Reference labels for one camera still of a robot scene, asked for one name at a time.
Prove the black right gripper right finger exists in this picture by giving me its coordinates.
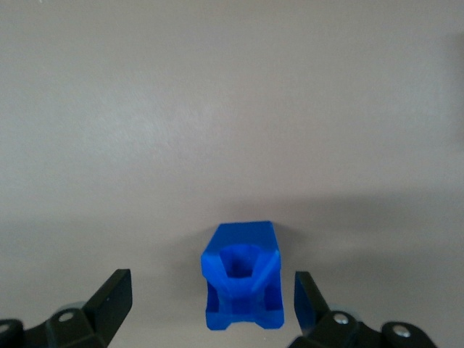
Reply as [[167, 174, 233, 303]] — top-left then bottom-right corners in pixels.
[[288, 270, 442, 348]]

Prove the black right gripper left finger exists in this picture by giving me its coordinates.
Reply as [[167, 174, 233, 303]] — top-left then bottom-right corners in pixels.
[[0, 268, 133, 348]]

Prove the blue plastic part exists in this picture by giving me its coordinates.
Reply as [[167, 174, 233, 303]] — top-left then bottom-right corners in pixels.
[[199, 220, 286, 332]]

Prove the brown table cover mat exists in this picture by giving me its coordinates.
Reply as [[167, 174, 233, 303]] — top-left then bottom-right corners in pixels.
[[0, 0, 464, 348]]

